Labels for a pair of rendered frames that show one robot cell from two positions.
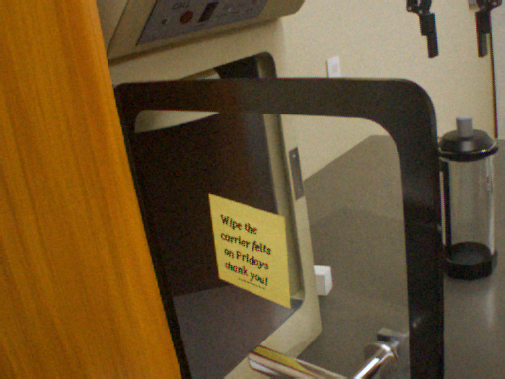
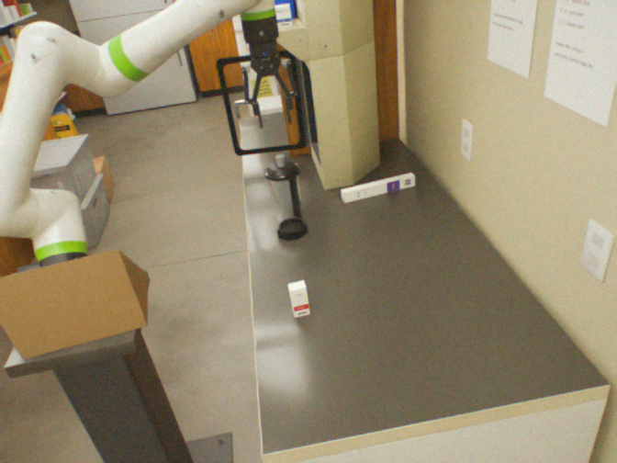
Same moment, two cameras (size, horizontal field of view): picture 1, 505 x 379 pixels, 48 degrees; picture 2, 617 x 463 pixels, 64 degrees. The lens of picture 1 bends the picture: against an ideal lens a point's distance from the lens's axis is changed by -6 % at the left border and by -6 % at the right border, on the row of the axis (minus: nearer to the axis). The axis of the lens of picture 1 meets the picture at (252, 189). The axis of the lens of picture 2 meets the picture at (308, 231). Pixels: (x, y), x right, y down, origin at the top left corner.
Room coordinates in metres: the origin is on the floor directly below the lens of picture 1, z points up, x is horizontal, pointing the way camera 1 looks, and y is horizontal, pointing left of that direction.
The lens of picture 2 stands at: (1.93, -1.24, 1.78)
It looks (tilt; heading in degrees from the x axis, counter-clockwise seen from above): 32 degrees down; 137
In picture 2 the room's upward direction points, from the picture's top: 8 degrees counter-clockwise
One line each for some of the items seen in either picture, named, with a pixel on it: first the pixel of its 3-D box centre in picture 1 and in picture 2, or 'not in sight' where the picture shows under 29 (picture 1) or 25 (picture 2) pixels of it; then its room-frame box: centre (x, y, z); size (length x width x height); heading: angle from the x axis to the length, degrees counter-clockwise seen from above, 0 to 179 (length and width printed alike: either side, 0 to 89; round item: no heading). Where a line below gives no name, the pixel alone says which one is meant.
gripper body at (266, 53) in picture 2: not in sight; (264, 58); (0.88, -0.35, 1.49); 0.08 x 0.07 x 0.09; 51
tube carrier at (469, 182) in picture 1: (467, 204); (286, 200); (0.88, -0.35, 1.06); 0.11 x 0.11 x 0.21
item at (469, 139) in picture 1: (465, 136); (281, 165); (0.88, -0.35, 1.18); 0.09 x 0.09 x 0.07
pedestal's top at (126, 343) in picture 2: not in sight; (85, 318); (0.68, -0.98, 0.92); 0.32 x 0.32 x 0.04; 53
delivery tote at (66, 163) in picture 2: not in sight; (58, 174); (-1.69, -0.24, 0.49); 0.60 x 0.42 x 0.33; 141
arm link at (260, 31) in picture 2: not in sight; (260, 28); (0.88, -0.35, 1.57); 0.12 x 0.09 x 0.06; 141
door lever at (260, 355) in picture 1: (319, 363); not in sight; (0.34, -0.03, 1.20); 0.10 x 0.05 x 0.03; 44
